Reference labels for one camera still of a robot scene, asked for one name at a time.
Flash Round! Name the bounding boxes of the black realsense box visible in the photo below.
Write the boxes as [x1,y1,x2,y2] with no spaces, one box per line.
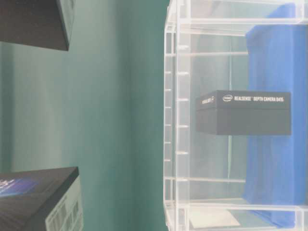
[195,90,292,135]
[0,0,76,51]
[0,167,84,231]

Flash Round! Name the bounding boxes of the clear plastic storage case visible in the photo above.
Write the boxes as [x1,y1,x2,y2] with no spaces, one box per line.
[163,0,308,231]

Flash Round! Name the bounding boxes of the green table cloth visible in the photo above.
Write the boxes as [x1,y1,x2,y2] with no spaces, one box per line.
[0,0,169,231]

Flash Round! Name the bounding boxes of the white paper label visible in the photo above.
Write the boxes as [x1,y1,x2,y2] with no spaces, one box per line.
[189,207,240,228]

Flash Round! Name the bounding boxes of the blue cloth liner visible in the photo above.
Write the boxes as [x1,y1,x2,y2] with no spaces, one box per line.
[242,2,308,228]

